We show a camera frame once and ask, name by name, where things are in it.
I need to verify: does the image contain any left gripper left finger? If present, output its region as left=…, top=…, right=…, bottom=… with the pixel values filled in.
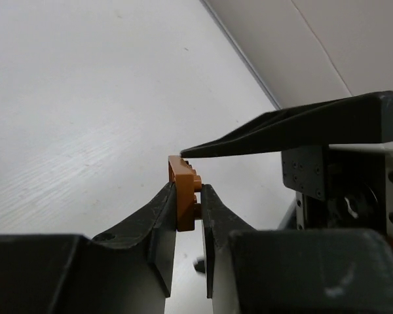
left=0, top=183, right=176, bottom=313

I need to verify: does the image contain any brown arch lego piece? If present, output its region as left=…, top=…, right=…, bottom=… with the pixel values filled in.
left=168, top=155, right=202, bottom=232

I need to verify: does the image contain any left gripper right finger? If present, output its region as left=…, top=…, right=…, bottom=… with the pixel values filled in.
left=200, top=184, right=393, bottom=313

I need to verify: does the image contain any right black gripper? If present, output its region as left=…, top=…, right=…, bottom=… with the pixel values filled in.
left=180, top=90, right=393, bottom=240

